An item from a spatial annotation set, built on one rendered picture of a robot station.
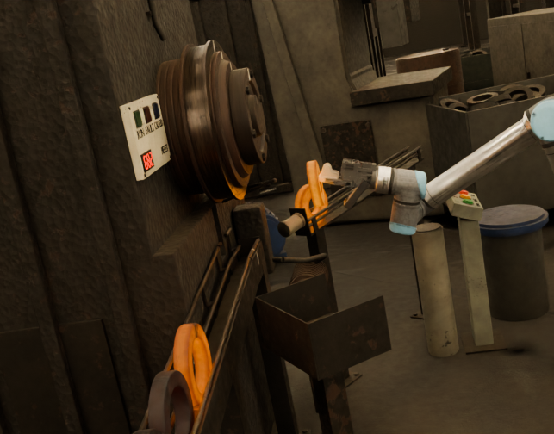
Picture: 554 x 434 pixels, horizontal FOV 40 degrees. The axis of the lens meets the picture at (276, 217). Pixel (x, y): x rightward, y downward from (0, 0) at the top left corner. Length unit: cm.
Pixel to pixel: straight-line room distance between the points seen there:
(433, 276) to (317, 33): 235
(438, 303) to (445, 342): 16
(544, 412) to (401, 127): 257
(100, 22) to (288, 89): 325
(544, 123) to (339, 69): 266
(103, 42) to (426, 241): 155
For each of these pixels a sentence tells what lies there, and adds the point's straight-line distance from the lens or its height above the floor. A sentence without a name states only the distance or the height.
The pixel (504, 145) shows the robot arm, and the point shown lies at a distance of 256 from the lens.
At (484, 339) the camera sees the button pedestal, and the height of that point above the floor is 3.
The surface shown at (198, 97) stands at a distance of 204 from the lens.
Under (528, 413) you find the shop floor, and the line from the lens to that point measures 268.
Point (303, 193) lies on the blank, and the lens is 272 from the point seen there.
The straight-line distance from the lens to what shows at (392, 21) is 455.
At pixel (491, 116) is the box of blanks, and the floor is 69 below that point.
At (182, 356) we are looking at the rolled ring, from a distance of 160.
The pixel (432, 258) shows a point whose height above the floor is 41.
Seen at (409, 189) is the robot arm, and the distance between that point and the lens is 251.
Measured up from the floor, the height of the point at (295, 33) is 130.
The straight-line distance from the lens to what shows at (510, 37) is 648.
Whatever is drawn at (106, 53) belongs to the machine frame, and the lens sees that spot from 182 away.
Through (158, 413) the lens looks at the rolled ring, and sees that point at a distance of 145.
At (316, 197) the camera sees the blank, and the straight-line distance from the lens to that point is 250.
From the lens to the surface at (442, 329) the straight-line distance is 303.
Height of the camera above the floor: 135
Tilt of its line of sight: 14 degrees down
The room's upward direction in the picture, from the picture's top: 11 degrees counter-clockwise
